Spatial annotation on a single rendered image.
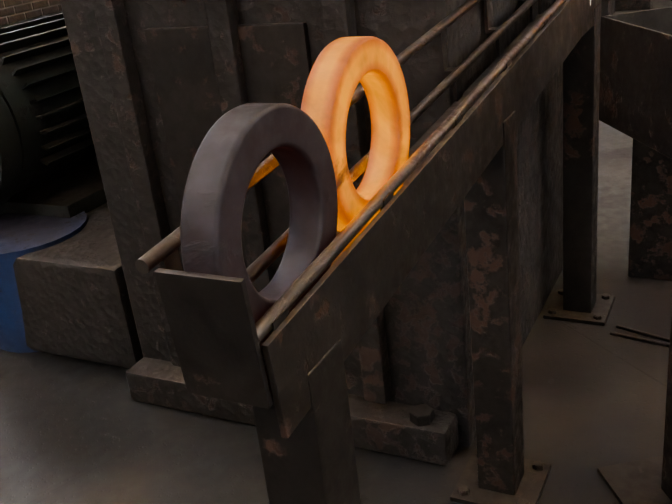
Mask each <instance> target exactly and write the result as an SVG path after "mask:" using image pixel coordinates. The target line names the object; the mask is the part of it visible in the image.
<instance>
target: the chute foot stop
mask: <svg viewBox="0 0 672 504"><path fill-rule="evenodd" d="M154 274H155V278H156V282H157V285H158V289H159V292H160V296H161V299H162V303H163V306H164V310H165V314H166V317H167V321H168V324H169V328H170V331H171V335H172V338H173V342H174V346H175V349H176V353H177V356H178V360H179V363H180V367H181V370H182V374H183V378H184V381H185V385H186V388H187V392H188V393H192V394H197V395H202V396H207V397H212V398H217V399H222V400H228V401H233V402H238V403H243V404H248V405H253V406H258V407H263V408H268V409H269V408H271V406H272V405H273V402H272V397H271V393H270V388H269V384H268V379H267V375H266V371H265V366H264V362H263V357H262V353H261V348H260V344H259V339H258V335H257V330H256V326H255V321H254V317H253V312H252V308H251V304H250V299H249V295H248V290H247V286H246V281H245V279H244V278H237V277H229V276H220V275H212V274H204V273H195V272H187V271H179V270H170V269H162V268H158V269H157V270H155V271H154Z"/></svg>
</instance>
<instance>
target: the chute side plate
mask: <svg viewBox="0 0 672 504"><path fill-rule="evenodd" d="M601 2H602V0H591V5H590V0H567V2H566V3H565V4H564V5H563V6H562V7H561V8H560V9H559V11H558V12H557V13H556V14H555V15H554V16H553V17H552V18H551V20H550V21H549V22H548V23H547V24H546V25H545V26H544V27H543V29H542V30H541V31H540V32H539V33H538V34H537V35H536V36H535V38H534V39H533V40H532V41H531V42H530V43H529V44H528V45H527V47H526V48H525V49H524V50H523V51H522V52H521V53H520V54H519V56H518V57H517V58H516V59H515V60H514V61H513V62H512V64H511V65H510V66H509V67H508V68H507V69H506V70H505V71H504V72H503V74H502V75H501V76H500V77H499V78H498V79H497V80H496V81H495V83H494V84H493V85H492V86H491V87H490V88H489V89H488V90H487V92H486V93H485V94H484V95H483V96H482V97H481V98H480V99H479V101H478V102H477V103H476V104H475V105H474V106H473V107H472V108H471V110H470V111H469V112H468V113H467V114H466V115H465V116H464V117H463V119H462V120H461V121H460V122H459V123H458V125H457V126H455V128H454V129H453V130H452V131H451V132H450V133H449V134H448V135H447V137H446V138H445V139H444V140H443V141H442V142H441V143H440V144H439V146H438V147H437V148H436V149H435V150H434V151H433V152H432V153H431V155H430V156H429V157H428V158H427V159H426V160H425V161H424V162H423V164H422V165H421V166H420V167H419V168H418V169H417V170H416V171H415V173H414V174H413V175H412V176H411V177H410V178H409V179H408V180H407V182H406V183H405V184H404V185H403V186H402V187H401V188H400V190H399V191H398V192H397V193H396V194H395V195H394V197H393V198H392V199H391V200H390V201H389V202H388V203H387V205H386V206H385V207H384V208H383V209H382V210H381V211H380V212H379V213H378V214H377V215H376V217H375V218H374V219H373V220H372V221H371V222H370V223H369V224H368V226H367V227H366V228H365V229H364V230H363V231H362V232H361V233H360V235H359V236H358V237H357V238H356V239H355V240H354V241H353V242H352V244H351V245H350V246H349V247H348V248H347V249H346V250H345V251H344V253H343V254H342V255H341V256H340V257H339V258H338V259H337V260H336V262H335V263H334V264H333V265H332V266H331V267H330V268H329V269H328V271H327V272H326V273H325V274H324V275H323V276H322V277H321V278H320V280H319V281H318V282H317V283H316V284H315V285H314V286H313V287H312V289H311V290H310V291H309V292H308V293H307V294H306V295H305V296H304V298H303V299H302V300H301V301H300V302H299V303H298V304H297V305H296V307H295V308H294V309H293V310H292V311H291V312H290V313H289V315H288V316H287V317H286V318H285V320H284V321H283V322H282V323H281V324H280V325H279V326H278V327H277V329H276V330H275V331H273V332H272V334H271V335H270V336H269V337H268V338H267V339H266V340H265V341H264V343H263V344H262V345H261V347H262V351H263V356H264V360H265V365H266V369H267V374H268V378H269V383H270V387H271V392H272V396H273V401H274V405H275V410H276V414H277V419H278V423H279V428H280V432H281V437H282V438H286V439H287V438H289V436H290V435H291V434H292V432H293V431H294V430H295V428H296V427H297V426H298V424H299V423H300V421H301V420H302V419H303V417H304V416H305V415H306V413H307V412H308V411H309V409H310V408H311V401H310V394H309V387H308V380H307V375H308V373H309V372H310V371H311V370H312V369H313V367H314V366H315V365H316V364H317V363H318V362H319V361H320V360H321V359H322V357H323V356H324V355H325V354H326V353H327V352H328V351H329V350H330V348H331V347H332V346H333V345H334V344H335V343H336V342H337V341H338V339H341V342H342V350H343V358H344V361H345V360H346V359H347V357H348V356H349V354H350V353H351V352H352V350H353V349H354V348H355V346H356V345H357V344H358V342H359V341H360V339H361V338H362V337H363V335H364V334H365V333H366V331H367V330H368V328H369V327H370V326H371V324H372V323H373V322H374V320H375V319H376V318H377V316H378V315H379V313H380V312H381V311H382V309H383V308H384V307H385V305H386V304H387V303H388V301H389V300H390V298H391V297H392V296H393V294H394V293H395V292H396V290H397V289H398V287H399V286H400V285H401V283H402V282H403V281H404V279H405V278H406V277H407V275H408V274H409V272H410V271H411V270H412V268H413V267H414V266H415V264H416V263H417V261H418V260H419V259H420V257H421V256H422V255H423V253H424V252H425V251H426V249H427V248H428V246H429V245H430V244H431V242H432V241H433V240H434V238H435V237H436V236H437V234H438V233H439V231H440V230H441V229H442V227H443V226H444V225H445V223H446V222H447V220H448V219H449V218H450V216H451V215H452V214H453V212H454V211H455V210H456V208H457V207H458V205H459V204H460V203H461V201H462V200H463V199H464V197H465V196H466V195H467V193H468V192H469V190H470V189H471V188H472V186H473V185H474V184H475V182H476V181H477V179H478V178H479V177H480V175H481V174H482V173H483V171H484V170H485V169H486V167H487V166H488V164H489V163H490V162H491V160H492V159H493V158H494V156H495V155H496V153H497V152H498V151H499V149H500V148H501V147H502V145H503V121H504V120H505V119H506V118H507V117H508V116H509V115H510V114H511V113H512V112H513V111H516V126H517V125H518V123H519V122H520V121H521V119H522V118H523V117H524V115H525V114H526V112H527V111H528V110H529V108H530V107H531V106H532V104H533V103H534V102H535V100H536V99H537V97H538V96H539V95H540V93H541V92H542V91H543V89H544V88H545V87H546V85H547V84H548V82H549V81H550V80H551V78H552V77H553V76H554V74H555V73H556V71H557V70H558V69H559V67H560V66H561V65H562V63H563V62H564V61H565V59H566V58H567V56H568V55H569V54H570V52H571V51H572V50H573V48H574V47H575V45H576V44H577V43H578V41H579V40H580V39H581V37H582V36H583V35H584V34H585V33H586V32H587V31H588V30H589V29H590V28H591V27H592V26H594V8H595V7H596V6H597V5H598V4H599V3H601Z"/></svg>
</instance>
